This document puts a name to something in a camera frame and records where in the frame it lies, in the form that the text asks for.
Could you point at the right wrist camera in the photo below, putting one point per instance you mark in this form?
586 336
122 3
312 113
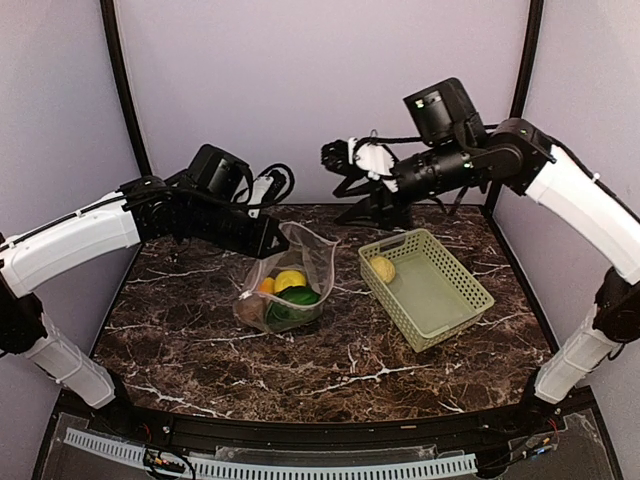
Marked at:
442 114

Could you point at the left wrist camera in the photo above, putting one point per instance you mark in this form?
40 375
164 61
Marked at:
219 177

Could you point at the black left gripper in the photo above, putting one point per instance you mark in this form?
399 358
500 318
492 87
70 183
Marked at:
258 246

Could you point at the green pepper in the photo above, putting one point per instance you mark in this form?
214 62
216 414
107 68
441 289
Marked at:
300 295

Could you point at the green perforated plastic basket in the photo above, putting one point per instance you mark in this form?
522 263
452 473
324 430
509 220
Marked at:
433 296

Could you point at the white slotted cable duct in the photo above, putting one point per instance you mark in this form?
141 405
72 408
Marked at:
246 463

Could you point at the black frame post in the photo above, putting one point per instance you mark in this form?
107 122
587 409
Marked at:
121 79
527 60

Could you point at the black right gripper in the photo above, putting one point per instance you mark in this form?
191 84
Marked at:
381 211

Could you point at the orange yellow mango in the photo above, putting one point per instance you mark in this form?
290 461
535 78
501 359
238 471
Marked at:
268 286

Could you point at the beige walnut-like food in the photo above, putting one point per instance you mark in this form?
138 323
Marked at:
384 268

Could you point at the black frame post left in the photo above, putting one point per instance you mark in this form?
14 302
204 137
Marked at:
121 79

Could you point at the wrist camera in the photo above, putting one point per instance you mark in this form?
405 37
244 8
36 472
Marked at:
219 177
442 114

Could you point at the black frame post right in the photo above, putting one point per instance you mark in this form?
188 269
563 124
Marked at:
527 60

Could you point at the green white bok choy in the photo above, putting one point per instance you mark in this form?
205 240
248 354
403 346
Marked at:
280 317

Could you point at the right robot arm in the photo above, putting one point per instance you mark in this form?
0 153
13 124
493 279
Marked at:
543 170

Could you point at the clear zip top bag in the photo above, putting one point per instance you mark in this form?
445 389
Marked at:
309 253

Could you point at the yellow lemon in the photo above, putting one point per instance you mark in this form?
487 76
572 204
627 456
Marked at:
289 278

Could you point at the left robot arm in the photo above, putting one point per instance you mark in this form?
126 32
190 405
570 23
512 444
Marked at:
55 278

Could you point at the black front rail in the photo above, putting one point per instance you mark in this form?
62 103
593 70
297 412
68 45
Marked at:
490 433

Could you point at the brown potato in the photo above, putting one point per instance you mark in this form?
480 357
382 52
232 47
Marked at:
250 311

